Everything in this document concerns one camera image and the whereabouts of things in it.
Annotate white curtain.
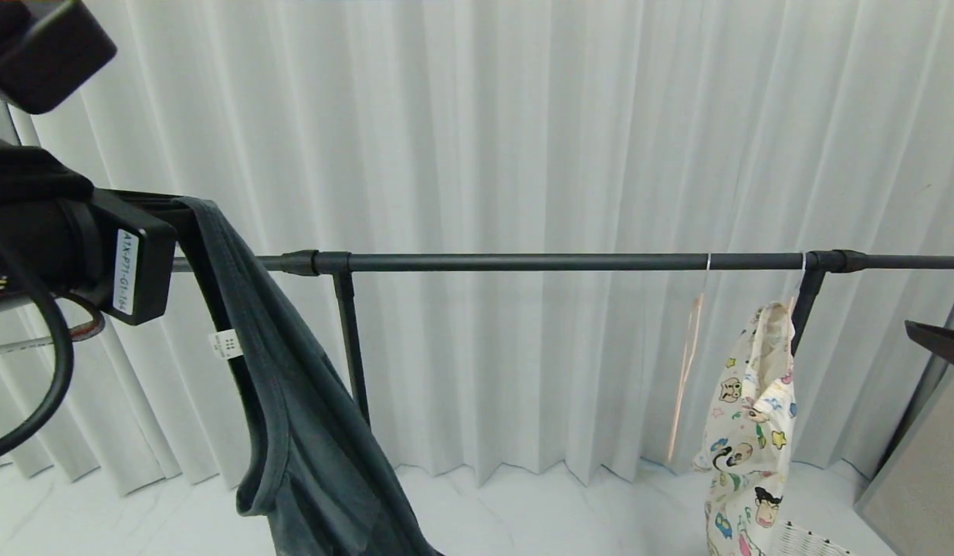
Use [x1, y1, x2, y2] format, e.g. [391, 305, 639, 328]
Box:
[0, 0, 954, 497]

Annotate cream printed shorts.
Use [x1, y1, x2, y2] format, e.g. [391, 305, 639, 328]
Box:
[691, 300, 799, 556]

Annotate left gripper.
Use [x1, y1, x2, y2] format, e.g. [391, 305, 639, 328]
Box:
[0, 188, 178, 326]

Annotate dark blue garment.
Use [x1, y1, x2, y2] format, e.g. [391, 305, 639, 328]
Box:
[171, 196, 447, 556]

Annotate pink clothes hanger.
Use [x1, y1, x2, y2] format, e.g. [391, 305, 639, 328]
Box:
[665, 253, 714, 466]
[786, 252, 810, 319]

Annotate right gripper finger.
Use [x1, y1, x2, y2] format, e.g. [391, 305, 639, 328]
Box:
[905, 320, 954, 377]

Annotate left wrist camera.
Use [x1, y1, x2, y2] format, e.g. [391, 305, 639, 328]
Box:
[0, 0, 120, 204]

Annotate white laundry basket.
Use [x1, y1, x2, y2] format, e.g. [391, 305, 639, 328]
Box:
[766, 520, 853, 556]

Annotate black clothes rack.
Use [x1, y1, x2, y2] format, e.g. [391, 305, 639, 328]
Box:
[172, 249, 954, 427]

